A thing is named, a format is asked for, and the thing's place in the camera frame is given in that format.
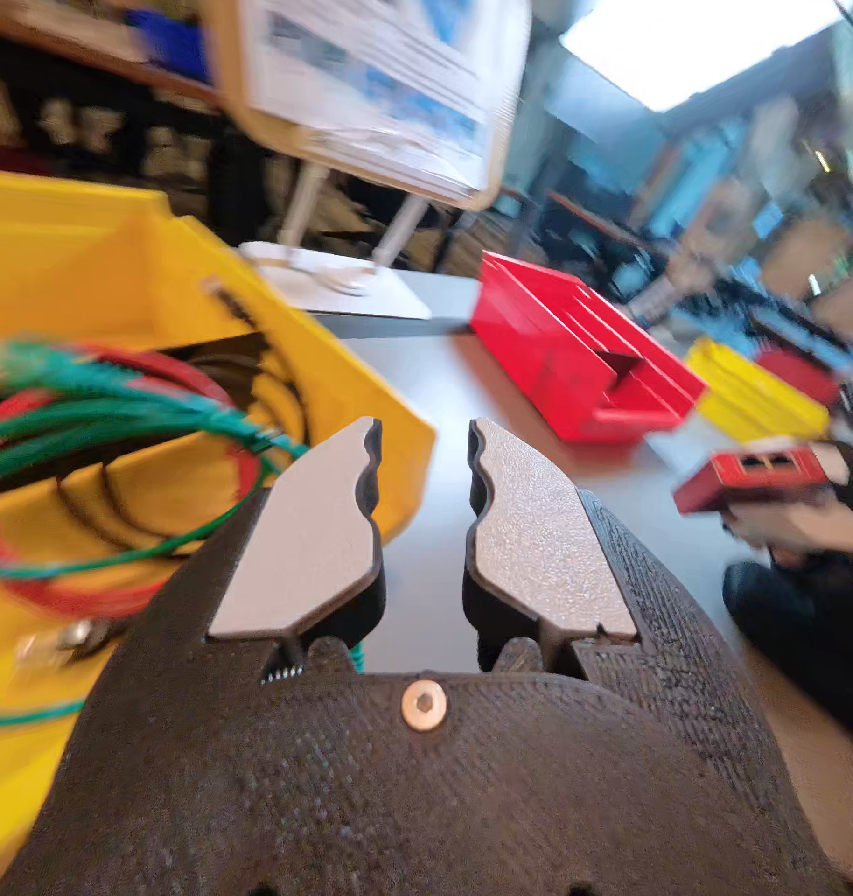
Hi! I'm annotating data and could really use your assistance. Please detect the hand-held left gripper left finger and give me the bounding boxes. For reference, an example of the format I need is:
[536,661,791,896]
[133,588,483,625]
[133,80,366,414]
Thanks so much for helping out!
[208,416,387,648]

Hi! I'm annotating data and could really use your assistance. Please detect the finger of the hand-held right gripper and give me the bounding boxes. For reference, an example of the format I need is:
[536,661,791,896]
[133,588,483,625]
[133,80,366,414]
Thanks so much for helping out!
[748,437,852,485]
[720,497,853,559]

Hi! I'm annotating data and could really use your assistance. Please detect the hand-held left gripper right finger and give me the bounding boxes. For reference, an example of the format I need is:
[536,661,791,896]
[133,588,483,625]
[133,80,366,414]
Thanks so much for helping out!
[463,418,641,673]

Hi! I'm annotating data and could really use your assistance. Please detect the red ethernet coupler box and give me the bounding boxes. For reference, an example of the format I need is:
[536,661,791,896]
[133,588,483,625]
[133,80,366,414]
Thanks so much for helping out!
[673,444,830,515]

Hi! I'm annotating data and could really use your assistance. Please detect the red storage bin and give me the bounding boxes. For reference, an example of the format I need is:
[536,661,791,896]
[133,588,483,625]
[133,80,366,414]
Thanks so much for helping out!
[470,252,709,443]

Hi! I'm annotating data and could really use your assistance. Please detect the green ethernet cable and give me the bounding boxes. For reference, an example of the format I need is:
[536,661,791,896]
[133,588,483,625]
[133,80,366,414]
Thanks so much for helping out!
[0,341,366,729]

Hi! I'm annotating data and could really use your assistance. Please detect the red ethernet cable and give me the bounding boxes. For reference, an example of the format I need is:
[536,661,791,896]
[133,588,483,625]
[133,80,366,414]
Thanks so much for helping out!
[0,350,263,620]

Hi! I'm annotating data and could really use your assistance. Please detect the black ethernet cable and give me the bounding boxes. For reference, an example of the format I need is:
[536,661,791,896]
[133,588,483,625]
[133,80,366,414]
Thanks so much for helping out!
[17,276,308,666]

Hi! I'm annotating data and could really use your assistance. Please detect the yellow storage bin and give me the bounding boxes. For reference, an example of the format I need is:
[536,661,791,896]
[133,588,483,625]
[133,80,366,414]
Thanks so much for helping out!
[0,170,436,876]
[685,338,831,442]

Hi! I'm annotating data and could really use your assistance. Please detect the printed instruction sheet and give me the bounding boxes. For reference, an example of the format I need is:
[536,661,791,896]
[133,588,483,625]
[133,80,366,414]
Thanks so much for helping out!
[241,0,522,193]

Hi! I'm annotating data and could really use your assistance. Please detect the small blue bin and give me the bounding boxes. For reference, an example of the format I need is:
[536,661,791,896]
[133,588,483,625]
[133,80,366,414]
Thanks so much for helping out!
[127,7,212,79]

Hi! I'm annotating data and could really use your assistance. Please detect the long wooden workbench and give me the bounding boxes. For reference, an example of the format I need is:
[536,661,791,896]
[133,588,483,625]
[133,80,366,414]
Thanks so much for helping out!
[0,0,224,106]

